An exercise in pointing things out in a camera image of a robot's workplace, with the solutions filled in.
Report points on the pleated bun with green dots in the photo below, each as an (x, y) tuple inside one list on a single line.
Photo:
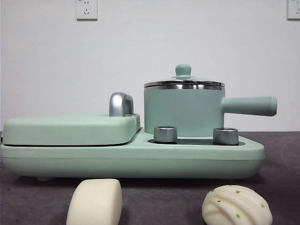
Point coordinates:
[(234, 206)]

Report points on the white wall socket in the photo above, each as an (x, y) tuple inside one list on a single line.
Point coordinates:
[(294, 9), (86, 10)]

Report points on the glass pot lid green knob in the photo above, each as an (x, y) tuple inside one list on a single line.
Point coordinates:
[(183, 70)]

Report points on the silver control knob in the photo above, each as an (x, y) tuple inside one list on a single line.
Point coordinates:
[(225, 136), (165, 134)]

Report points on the plain white steamed bun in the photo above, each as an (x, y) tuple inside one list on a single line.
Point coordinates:
[(93, 201)]

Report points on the green griddle lid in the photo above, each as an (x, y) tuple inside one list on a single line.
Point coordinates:
[(70, 131)]

